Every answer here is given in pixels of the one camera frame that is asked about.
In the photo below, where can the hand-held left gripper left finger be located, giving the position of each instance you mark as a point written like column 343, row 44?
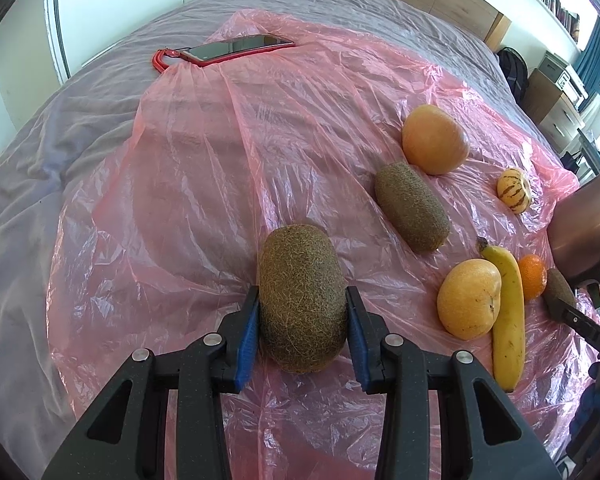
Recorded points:
column 247, row 332

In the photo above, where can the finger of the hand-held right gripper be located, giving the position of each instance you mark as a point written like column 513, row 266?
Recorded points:
column 580, row 321

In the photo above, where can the white wardrobe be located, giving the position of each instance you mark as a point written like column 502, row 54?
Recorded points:
column 120, row 10

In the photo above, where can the smartphone in red case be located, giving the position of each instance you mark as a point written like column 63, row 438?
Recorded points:
column 230, row 49

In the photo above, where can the pink plastic sheet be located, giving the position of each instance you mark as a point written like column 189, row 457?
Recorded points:
column 230, row 160

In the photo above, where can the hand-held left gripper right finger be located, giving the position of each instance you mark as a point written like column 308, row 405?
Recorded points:
column 357, row 342

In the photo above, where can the small striped yellow melon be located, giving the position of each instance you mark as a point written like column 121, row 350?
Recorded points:
column 514, row 190

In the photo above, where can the white printer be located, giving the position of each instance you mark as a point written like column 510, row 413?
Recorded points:
column 560, row 74

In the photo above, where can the yellow banana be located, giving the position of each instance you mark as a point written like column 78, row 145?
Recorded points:
column 510, row 320

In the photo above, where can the wooden headboard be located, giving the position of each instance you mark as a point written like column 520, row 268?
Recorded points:
column 455, row 5

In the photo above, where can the large orange grapefruit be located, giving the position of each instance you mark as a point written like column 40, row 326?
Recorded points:
column 435, row 140

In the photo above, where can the brown fuzzy kiwi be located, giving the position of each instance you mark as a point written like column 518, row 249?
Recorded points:
column 300, row 300
column 560, row 284
column 410, row 207

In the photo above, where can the orange mandarin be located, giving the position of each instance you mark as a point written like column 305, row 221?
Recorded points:
column 534, row 277

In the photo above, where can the black backpack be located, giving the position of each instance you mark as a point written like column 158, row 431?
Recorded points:
column 512, row 70

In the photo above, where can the person's right hand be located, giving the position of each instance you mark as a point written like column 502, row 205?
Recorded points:
column 597, row 412

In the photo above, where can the wooden chest of drawers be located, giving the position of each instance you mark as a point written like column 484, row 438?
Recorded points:
column 555, row 115

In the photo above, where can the teal curtain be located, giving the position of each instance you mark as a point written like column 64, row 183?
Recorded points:
column 597, row 55

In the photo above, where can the yellow round pear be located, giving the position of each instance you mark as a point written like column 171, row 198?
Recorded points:
column 465, row 300

